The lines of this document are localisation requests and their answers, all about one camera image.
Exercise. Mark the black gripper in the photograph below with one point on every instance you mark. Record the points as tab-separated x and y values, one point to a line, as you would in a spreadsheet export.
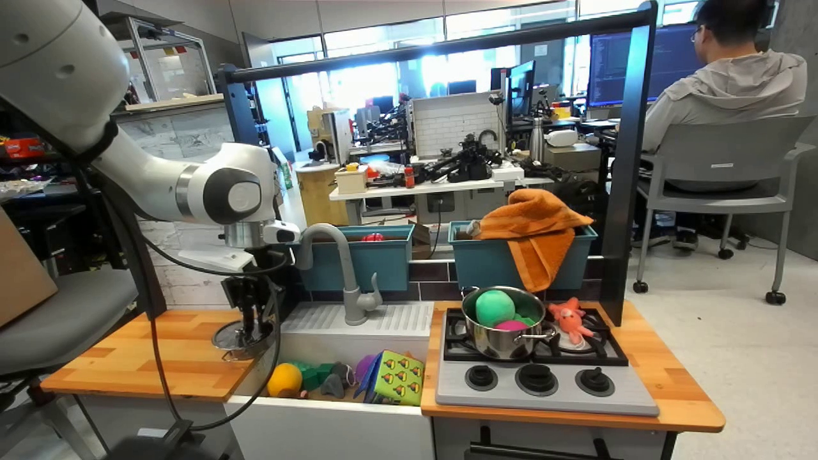
256	289

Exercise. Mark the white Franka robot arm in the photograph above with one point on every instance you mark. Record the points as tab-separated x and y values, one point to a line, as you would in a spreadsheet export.
163	183

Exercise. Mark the yellow toy lemon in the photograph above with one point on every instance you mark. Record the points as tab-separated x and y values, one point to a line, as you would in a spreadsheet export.
286	379

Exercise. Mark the green plush toy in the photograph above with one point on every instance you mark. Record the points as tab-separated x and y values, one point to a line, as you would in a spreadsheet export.
319	374

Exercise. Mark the grey toy faucet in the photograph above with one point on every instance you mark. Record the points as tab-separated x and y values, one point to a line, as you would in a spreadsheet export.
350	278

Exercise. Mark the purple toy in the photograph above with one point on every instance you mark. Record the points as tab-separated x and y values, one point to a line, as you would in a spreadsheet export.
368	371

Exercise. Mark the white toy sink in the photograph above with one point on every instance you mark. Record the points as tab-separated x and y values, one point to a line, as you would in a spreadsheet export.
324	431

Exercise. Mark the teal plastic bin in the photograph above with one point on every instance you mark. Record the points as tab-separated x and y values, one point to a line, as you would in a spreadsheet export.
481	268
384	265

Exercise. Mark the yellow cabinet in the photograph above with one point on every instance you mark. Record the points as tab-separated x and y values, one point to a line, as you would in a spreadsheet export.
319	196

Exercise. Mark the black base block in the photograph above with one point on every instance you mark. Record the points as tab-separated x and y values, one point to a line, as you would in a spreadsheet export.
163	444

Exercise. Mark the green patterned cube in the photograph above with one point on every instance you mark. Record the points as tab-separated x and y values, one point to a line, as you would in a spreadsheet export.
401	379

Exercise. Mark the grey seat cushion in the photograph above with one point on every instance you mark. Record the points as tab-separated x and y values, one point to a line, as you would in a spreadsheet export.
66	321

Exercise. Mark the white desk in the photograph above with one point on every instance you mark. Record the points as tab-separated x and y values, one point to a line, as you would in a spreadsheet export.
444	187

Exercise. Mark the wooden shelf board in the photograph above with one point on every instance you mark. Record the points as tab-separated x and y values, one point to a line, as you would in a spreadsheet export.
171	103

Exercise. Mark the green ball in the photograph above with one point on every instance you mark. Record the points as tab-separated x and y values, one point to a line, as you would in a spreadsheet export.
495	308

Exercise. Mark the stainless steel pot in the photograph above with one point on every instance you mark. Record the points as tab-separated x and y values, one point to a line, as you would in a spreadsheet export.
497	347

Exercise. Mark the brown cardboard sheet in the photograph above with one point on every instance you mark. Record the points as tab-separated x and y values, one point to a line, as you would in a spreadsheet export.
22	271

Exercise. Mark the pink ball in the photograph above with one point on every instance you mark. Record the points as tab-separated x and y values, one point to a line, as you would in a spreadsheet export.
513	328

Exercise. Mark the black machine on desk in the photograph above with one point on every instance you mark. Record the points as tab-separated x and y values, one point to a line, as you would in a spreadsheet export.
470	160

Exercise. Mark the white board box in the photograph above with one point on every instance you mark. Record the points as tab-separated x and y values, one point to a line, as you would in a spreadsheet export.
452	124

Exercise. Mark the orange towel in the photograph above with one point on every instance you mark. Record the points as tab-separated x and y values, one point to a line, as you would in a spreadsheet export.
539	230

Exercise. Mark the grey toy stove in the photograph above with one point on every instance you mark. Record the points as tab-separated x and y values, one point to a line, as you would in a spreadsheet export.
545	398

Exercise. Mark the orange pink shrimp toy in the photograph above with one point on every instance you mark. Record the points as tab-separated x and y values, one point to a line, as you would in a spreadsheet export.
569	321

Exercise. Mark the computer monitor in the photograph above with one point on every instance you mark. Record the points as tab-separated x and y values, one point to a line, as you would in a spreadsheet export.
612	68

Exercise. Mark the grey office chair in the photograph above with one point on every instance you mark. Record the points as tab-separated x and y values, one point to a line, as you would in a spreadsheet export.
724	163

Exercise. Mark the person in grey hoodie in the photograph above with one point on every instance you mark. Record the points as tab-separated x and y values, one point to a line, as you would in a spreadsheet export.
724	91

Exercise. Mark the black metal frame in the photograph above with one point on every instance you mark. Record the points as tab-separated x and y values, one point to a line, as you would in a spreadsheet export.
630	170

